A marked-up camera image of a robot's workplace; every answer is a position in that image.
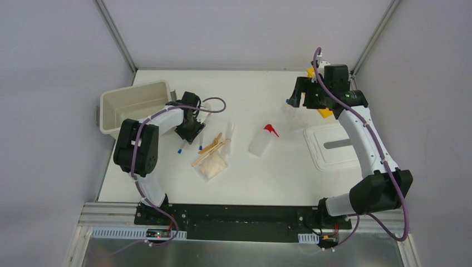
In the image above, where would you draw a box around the clear plastic tube rack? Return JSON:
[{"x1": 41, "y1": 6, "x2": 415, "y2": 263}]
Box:
[{"x1": 281, "y1": 105, "x2": 309, "y2": 131}]

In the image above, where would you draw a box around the yellow test tube rack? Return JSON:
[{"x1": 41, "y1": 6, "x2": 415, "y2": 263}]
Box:
[{"x1": 306, "y1": 67, "x2": 333, "y2": 118}]

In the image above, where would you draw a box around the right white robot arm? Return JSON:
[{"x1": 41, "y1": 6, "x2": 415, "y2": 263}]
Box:
[{"x1": 287, "y1": 65, "x2": 413, "y2": 228}]

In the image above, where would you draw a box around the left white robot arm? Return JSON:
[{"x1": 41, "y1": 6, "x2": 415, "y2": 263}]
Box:
[{"x1": 113, "y1": 92, "x2": 213, "y2": 225}]

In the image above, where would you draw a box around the bag of white powder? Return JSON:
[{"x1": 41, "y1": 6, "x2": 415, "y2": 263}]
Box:
[{"x1": 198, "y1": 153, "x2": 228, "y2": 180}]

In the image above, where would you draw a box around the white bin lid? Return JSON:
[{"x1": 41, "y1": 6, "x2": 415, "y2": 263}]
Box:
[{"x1": 303, "y1": 123, "x2": 360, "y2": 172}]

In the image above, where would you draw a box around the beige plastic bin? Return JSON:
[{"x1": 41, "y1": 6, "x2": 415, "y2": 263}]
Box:
[{"x1": 99, "y1": 80, "x2": 171, "y2": 139}]

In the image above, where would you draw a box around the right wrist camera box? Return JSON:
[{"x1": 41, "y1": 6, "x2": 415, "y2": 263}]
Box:
[{"x1": 317, "y1": 60, "x2": 331, "y2": 75}]

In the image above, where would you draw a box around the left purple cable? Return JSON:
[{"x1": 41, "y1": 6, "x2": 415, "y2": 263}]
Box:
[{"x1": 130, "y1": 97, "x2": 227, "y2": 248}]

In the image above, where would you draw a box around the purple cable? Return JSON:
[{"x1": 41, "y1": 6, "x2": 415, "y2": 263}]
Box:
[
  {"x1": 130, "y1": 97, "x2": 227, "y2": 248},
  {"x1": 311, "y1": 46, "x2": 411, "y2": 252}
]

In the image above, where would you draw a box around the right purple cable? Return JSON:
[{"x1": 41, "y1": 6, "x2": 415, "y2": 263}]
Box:
[{"x1": 311, "y1": 46, "x2": 411, "y2": 252}]

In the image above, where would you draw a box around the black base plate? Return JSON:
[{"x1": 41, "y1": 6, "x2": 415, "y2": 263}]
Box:
[{"x1": 134, "y1": 203, "x2": 353, "y2": 244}]

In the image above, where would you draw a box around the aluminium frame rail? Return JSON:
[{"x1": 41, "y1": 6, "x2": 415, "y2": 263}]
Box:
[{"x1": 78, "y1": 202, "x2": 137, "y2": 227}]

